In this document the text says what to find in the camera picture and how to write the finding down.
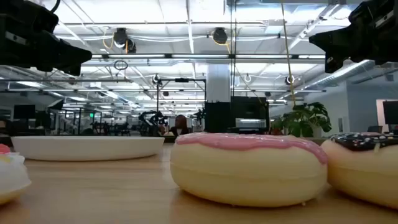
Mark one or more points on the background black rig frame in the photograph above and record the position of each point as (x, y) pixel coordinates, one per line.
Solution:
(158, 93)

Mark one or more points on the silver ventilation duct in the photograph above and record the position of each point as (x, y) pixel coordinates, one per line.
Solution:
(342, 73)

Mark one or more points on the large chocolate frosted donut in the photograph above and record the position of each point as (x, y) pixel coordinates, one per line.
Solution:
(363, 174)

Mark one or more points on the large pink frosted donut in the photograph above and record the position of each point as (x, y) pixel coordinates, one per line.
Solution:
(248, 174)

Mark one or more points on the ceiling light strip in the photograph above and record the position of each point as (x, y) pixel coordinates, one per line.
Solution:
(199, 56)

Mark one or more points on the person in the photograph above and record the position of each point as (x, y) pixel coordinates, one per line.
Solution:
(180, 124)

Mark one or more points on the white round plate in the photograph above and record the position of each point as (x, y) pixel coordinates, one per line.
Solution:
(87, 147)

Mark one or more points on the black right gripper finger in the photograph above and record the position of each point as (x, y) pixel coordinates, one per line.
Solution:
(331, 63)
(335, 43)

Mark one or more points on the small white frosted donut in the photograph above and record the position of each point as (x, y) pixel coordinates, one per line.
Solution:
(11, 177)

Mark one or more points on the green potted plant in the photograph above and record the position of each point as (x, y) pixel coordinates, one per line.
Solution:
(303, 121)

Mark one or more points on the black computer case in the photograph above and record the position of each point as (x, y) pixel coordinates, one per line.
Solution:
(236, 115)

